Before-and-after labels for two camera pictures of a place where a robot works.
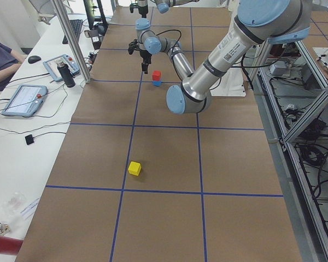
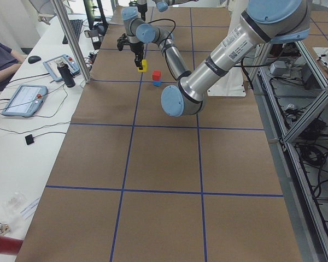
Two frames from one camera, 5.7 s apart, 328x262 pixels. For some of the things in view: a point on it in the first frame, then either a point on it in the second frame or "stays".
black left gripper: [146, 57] -> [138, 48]
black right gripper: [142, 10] stays
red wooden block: [156, 75] stays
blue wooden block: [157, 83] stays
